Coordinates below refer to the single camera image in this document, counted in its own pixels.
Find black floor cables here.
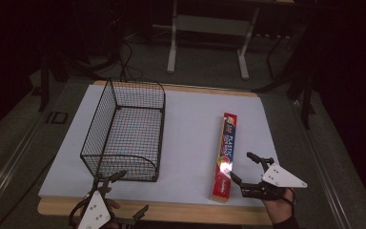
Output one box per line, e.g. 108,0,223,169
85,37,145,82

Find black floor outlet plate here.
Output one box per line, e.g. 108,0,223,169
45,111,70,125

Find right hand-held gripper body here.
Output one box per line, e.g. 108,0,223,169
240,156,309,202

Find white metal desk frame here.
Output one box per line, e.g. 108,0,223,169
166,0,262,81

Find white table cover sheet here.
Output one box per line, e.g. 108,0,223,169
37,83,280,208

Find black metal stand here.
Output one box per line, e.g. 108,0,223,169
37,44,51,113

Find person's left hand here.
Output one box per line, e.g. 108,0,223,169
99,186,122,229

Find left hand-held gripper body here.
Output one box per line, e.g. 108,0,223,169
69,180,132,229

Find person's right hand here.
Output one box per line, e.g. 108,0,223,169
261,187,296,227

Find black wire basket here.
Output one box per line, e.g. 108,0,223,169
79,77,167,183

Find red plastic wrap box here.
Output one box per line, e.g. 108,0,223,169
209,112,238,205

